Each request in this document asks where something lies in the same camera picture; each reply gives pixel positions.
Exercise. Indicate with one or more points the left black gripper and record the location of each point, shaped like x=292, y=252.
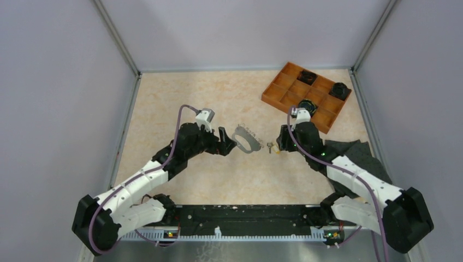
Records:
x=224, y=147

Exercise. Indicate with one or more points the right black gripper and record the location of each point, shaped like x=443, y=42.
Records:
x=284, y=140

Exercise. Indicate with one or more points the yellow and silver keys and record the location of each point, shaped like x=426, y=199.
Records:
x=273, y=148

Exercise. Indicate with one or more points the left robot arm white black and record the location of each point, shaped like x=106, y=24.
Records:
x=101, y=221

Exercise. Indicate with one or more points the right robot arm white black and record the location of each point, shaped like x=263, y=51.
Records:
x=363, y=192

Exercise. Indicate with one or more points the orange compartment tray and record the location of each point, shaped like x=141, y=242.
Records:
x=285, y=91

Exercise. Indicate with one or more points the black rolled item right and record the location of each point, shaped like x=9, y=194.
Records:
x=340, y=91

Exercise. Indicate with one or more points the black rolled item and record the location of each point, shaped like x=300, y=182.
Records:
x=340, y=91
x=307, y=77

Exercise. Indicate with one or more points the black rolled item top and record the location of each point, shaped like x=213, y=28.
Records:
x=307, y=77

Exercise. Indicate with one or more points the black foam mat lower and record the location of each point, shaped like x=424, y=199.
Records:
x=373, y=166

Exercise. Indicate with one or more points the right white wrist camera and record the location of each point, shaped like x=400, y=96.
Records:
x=301, y=115

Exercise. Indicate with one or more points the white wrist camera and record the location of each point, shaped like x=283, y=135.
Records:
x=301, y=115
x=204, y=118

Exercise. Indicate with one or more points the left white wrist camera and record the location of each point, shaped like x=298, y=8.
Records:
x=204, y=118

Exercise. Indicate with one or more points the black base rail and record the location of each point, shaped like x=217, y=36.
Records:
x=248, y=220

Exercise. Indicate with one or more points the grey slotted cable duct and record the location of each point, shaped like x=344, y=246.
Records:
x=171, y=235

